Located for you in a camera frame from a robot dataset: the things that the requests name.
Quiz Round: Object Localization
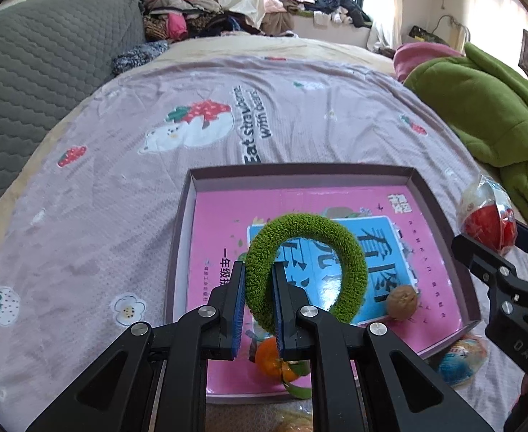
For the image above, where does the pile of dark clothes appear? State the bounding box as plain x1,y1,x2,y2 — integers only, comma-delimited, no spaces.
264,0,373,28

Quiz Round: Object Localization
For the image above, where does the strawberry printed blanket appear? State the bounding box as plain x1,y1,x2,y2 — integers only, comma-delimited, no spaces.
0,54,528,432

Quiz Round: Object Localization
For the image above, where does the tangerine with green leaf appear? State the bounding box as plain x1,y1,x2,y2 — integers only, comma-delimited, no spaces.
254,335,312,399

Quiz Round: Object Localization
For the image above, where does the dark floral cloth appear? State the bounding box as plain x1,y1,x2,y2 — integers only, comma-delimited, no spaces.
112,40,170,75

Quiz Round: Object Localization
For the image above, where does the grey quilted headboard cover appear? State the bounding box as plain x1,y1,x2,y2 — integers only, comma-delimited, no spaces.
0,0,145,239

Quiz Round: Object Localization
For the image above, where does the brown walnut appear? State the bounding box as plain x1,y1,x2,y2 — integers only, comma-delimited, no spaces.
385,284,420,322

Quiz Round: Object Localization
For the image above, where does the white curved cable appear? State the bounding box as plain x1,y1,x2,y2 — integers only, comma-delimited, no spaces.
435,14,469,50

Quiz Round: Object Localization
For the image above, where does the blue white toy egg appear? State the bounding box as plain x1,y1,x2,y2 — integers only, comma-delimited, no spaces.
437,335,490,388

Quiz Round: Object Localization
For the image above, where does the pile of mixed clothes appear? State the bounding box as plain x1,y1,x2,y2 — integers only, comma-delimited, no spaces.
139,0,265,41

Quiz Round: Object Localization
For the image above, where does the shallow box with pink bottom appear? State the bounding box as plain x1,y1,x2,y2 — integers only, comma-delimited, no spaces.
165,162,483,405

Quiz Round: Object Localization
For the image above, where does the green fuzzy scrunchie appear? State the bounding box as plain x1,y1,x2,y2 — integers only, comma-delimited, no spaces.
245,213,368,331

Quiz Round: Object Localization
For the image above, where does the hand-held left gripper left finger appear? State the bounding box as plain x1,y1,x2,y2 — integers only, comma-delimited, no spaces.
25,261,247,432

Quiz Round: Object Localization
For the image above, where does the pink cloth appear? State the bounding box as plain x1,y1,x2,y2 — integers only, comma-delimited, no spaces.
394,42,465,82

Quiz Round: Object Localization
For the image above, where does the green fleece blanket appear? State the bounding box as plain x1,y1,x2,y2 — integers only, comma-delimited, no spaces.
403,42,528,223

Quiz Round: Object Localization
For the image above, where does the red toy egg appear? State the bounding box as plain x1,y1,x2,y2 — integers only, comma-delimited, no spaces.
457,175,519,255

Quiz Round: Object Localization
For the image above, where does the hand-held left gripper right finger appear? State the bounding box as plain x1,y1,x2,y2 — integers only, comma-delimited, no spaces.
270,263,494,432

